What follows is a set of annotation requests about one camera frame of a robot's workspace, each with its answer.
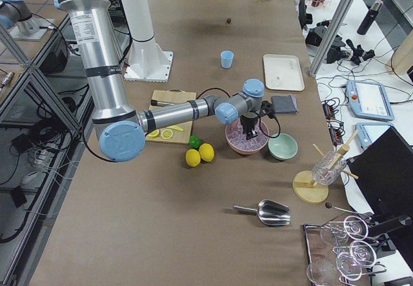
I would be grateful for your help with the lemon slice lower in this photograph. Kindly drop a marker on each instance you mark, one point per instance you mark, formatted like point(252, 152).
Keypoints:
point(167, 133)

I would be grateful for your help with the black tray of glasses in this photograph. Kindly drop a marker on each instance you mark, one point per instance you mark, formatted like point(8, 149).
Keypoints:
point(359, 249)

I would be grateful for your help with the steel ice scoop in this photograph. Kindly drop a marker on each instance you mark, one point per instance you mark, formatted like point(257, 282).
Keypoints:
point(269, 212)

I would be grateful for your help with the teach pendant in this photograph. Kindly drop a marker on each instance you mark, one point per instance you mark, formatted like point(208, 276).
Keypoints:
point(369, 100)
point(369, 132)

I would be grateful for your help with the black monitor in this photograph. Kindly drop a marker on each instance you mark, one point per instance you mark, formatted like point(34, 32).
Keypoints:
point(384, 171)

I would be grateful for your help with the pink bowl of ice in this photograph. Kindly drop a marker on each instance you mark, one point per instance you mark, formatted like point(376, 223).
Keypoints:
point(238, 141)

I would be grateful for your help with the yellow lemon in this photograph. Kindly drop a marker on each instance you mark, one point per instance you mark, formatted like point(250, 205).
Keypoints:
point(206, 152)
point(192, 157)

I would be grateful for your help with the wooden cup stand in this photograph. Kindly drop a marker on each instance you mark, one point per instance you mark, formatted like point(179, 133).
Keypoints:
point(311, 186)

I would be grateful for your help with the yellow lemon lower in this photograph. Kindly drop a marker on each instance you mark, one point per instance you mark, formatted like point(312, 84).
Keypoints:
point(192, 157)

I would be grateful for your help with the yellow lemon upper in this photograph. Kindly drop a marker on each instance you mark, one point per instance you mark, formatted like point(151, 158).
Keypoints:
point(206, 152)

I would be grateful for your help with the bamboo cutting board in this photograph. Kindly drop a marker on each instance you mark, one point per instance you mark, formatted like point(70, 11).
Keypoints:
point(172, 117)

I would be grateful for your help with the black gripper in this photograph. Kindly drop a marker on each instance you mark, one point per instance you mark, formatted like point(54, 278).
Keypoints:
point(249, 121)

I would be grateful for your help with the steel muddler black tip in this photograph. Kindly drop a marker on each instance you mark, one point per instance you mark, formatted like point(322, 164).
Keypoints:
point(158, 103)

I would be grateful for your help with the teach pendant lower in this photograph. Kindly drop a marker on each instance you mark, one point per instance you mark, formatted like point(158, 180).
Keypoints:
point(369, 132)

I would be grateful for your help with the clear glass on stand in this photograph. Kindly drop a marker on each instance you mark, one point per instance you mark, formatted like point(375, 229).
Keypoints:
point(328, 168)

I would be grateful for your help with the grey folded cloth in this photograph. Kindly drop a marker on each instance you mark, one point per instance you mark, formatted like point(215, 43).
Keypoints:
point(285, 104)

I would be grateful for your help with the black bottle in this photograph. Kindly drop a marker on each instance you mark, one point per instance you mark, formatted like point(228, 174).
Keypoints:
point(369, 17)

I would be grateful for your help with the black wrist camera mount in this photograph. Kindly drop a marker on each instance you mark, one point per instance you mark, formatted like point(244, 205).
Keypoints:
point(267, 109)

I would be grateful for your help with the empty green bowl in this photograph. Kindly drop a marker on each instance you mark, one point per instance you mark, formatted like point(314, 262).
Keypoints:
point(283, 147)

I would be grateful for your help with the teach pendant upper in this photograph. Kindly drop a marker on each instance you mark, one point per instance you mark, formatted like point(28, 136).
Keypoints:
point(369, 100)

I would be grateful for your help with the light blue cup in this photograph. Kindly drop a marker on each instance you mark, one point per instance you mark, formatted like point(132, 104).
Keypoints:
point(227, 57)

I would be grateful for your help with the lemon half upper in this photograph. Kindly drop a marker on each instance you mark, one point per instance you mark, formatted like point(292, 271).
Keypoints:
point(154, 134)

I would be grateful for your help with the aluminium frame post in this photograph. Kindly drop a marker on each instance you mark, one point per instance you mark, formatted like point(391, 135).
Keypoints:
point(327, 40)

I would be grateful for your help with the cream rabbit tray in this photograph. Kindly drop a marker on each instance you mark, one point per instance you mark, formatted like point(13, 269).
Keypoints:
point(283, 73)

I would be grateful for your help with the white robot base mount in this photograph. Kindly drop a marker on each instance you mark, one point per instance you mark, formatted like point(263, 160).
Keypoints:
point(146, 60)

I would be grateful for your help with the yellow plastic knife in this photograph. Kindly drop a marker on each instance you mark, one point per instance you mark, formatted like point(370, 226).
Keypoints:
point(175, 127)

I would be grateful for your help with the green lime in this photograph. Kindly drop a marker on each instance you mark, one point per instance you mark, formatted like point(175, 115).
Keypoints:
point(195, 142)

